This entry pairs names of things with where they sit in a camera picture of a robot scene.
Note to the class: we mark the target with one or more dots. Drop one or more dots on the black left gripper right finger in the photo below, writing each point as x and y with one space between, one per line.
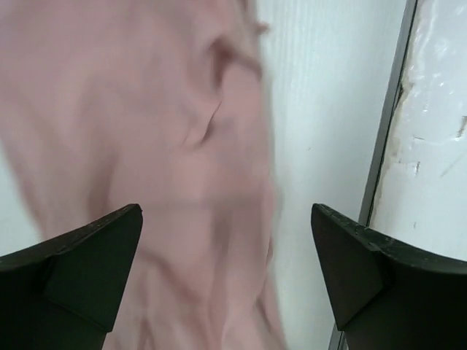
386 294

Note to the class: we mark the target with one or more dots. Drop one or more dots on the pink trousers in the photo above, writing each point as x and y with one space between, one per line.
159 103

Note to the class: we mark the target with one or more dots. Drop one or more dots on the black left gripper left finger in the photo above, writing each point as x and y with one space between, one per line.
65 293

